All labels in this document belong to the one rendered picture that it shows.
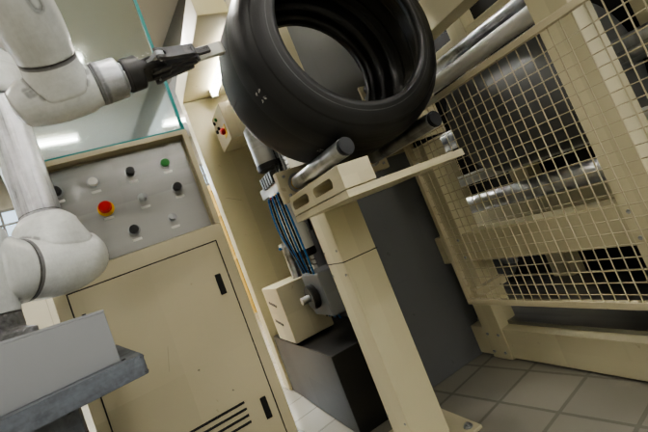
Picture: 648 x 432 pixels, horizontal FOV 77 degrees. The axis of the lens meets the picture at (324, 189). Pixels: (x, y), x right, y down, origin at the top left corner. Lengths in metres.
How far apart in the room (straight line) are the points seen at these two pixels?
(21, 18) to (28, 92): 0.14
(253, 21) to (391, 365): 1.04
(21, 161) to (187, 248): 0.54
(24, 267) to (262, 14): 0.78
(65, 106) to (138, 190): 0.68
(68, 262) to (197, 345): 0.52
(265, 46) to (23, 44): 0.44
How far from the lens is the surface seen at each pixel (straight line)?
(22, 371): 0.96
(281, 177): 1.23
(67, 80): 0.94
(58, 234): 1.22
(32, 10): 0.90
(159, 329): 1.49
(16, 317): 1.13
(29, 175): 1.32
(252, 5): 1.01
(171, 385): 1.51
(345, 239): 1.29
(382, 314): 1.34
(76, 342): 0.95
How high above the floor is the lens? 0.75
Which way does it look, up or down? 5 degrees up
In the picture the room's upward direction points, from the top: 22 degrees counter-clockwise
